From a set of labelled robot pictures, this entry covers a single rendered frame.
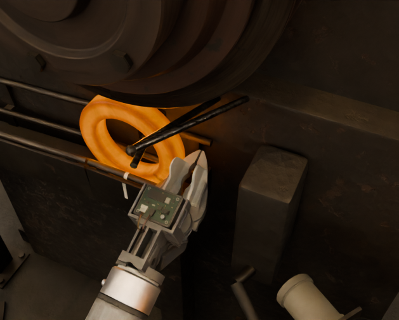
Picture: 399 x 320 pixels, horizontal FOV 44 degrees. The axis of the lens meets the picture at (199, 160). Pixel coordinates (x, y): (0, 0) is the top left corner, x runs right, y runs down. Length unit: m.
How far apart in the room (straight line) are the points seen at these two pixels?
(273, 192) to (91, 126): 0.32
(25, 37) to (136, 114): 0.22
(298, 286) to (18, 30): 0.49
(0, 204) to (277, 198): 1.26
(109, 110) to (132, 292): 0.27
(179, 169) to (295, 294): 0.25
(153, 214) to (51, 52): 0.26
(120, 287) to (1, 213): 1.13
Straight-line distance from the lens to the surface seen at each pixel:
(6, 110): 1.03
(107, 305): 0.68
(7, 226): 1.73
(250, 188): 0.69
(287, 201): 0.68
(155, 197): 0.68
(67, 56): 0.56
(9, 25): 0.59
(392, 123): 0.71
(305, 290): 0.73
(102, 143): 0.85
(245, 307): 0.82
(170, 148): 0.74
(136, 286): 0.67
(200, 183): 0.74
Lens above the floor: 1.33
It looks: 48 degrees down
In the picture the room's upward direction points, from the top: straight up
